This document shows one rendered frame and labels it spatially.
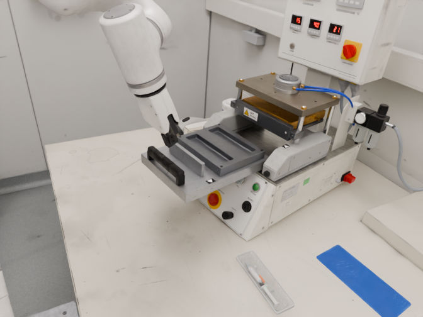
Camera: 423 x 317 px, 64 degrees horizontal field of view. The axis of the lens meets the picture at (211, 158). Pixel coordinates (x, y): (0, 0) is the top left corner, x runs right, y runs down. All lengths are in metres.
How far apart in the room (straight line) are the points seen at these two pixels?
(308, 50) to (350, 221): 0.57
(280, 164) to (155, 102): 0.40
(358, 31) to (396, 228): 0.59
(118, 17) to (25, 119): 1.79
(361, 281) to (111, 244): 0.68
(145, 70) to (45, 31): 1.58
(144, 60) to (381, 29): 0.67
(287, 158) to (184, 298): 0.45
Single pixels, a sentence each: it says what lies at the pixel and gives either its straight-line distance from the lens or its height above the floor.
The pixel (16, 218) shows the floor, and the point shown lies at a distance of 2.38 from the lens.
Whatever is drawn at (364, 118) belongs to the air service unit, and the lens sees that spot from 1.09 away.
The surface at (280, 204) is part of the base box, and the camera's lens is 1.03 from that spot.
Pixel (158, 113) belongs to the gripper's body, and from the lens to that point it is 0.73.
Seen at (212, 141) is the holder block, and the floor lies 0.99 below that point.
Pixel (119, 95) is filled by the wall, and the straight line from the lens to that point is 2.41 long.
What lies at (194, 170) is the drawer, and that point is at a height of 0.98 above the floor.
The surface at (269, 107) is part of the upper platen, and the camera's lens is 1.07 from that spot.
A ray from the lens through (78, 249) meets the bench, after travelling 1.01.
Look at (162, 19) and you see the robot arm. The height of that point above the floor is 1.34.
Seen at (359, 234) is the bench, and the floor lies 0.75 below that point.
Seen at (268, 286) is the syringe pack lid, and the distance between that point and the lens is 0.90.
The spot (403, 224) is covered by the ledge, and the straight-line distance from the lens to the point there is 1.19.
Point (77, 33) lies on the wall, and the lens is 2.25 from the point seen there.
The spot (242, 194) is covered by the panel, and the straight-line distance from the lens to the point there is 1.01.
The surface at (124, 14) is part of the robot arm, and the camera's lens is 0.66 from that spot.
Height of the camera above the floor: 1.47
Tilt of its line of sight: 32 degrees down
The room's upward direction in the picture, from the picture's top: 4 degrees clockwise
